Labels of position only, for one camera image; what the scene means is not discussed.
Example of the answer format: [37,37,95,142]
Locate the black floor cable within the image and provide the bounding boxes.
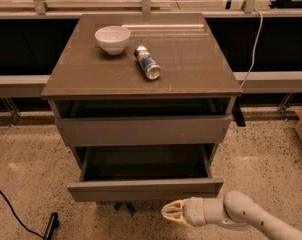
[0,183,47,240]

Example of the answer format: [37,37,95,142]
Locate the white ceramic bowl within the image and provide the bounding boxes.
[95,26,131,55]

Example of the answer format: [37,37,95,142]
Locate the grey top drawer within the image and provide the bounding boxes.
[56,116,232,147]

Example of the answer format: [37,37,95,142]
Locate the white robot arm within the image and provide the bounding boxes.
[161,190,302,240]

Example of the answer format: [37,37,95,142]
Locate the black plug device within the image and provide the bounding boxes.
[43,212,59,240]

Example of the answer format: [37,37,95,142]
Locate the grey drawer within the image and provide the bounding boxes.
[68,144,223,202]
[56,116,232,147]

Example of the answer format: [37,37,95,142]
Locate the grey drawer cabinet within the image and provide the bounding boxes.
[40,12,243,168]

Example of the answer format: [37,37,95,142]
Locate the white cable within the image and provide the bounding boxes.
[239,7,264,89]

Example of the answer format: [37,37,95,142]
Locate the metal railing frame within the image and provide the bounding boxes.
[0,0,302,128]

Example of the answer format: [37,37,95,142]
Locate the blue silver drink can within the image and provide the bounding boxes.
[134,45,161,80]

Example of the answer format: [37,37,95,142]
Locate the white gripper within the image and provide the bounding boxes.
[161,197,205,227]

